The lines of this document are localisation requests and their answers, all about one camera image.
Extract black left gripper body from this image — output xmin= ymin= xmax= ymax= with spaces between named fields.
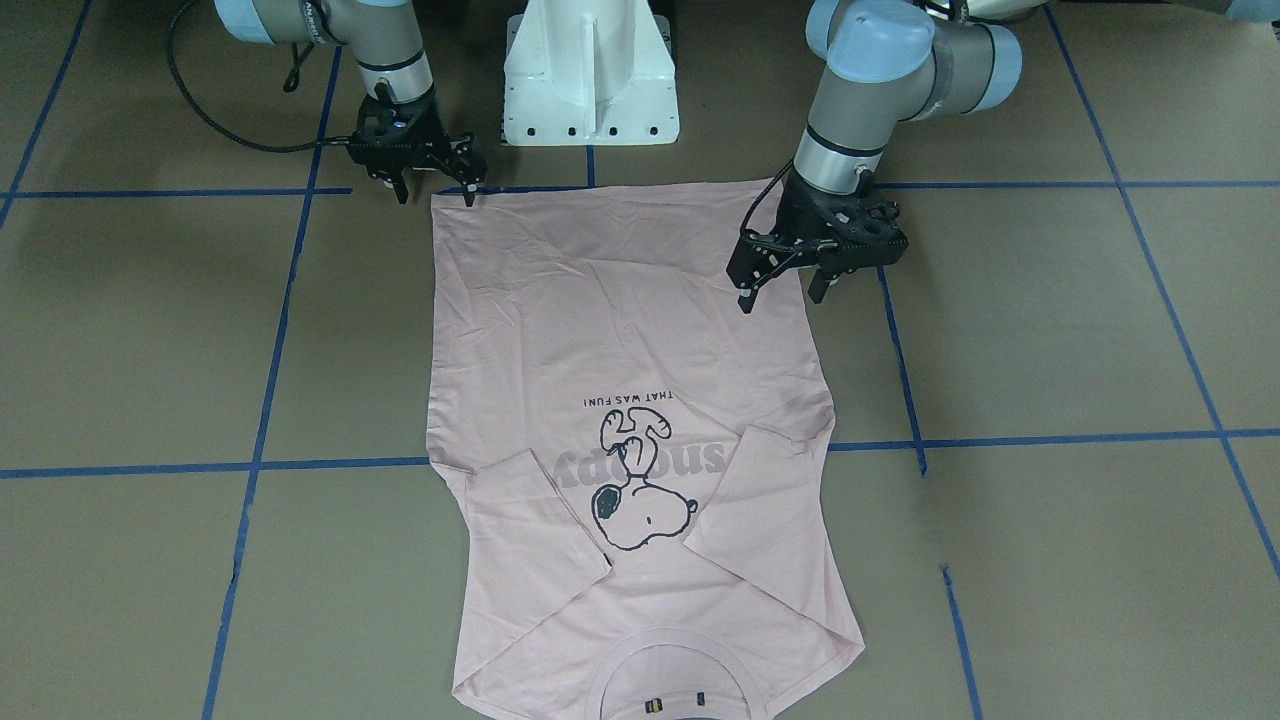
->
xmin=726 ymin=167 xmax=909 ymax=292

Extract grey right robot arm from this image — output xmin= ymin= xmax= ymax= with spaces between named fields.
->
xmin=215 ymin=1 xmax=486 ymax=206

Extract pink Snoopy t-shirt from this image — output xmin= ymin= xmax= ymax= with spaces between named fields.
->
xmin=426 ymin=181 xmax=864 ymax=719

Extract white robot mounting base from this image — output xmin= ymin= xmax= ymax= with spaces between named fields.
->
xmin=500 ymin=1 xmax=681 ymax=147

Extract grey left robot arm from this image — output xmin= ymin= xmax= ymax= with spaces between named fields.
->
xmin=726 ymin=1 xmax=1036 ymax=313

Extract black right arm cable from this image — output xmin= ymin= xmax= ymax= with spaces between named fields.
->
xmin=164 ymin=0 xmax=361 ymax=155

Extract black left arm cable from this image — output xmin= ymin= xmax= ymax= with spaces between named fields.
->
xmin=740 ymin=167 xmax=796 ymax=241

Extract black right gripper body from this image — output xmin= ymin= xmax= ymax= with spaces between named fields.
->
xmin=346 ymin=85 xmax=486 ymax=187

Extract blue tape grid lines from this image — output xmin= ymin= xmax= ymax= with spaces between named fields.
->
xmin=3 ymin=1 xmax=1277 ymax=719

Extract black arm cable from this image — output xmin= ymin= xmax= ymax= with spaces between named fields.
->
xmin=740 ymin=167 xmax=796 ymax=241
xmin=164 ymin=0 xmax=361 ymax=155

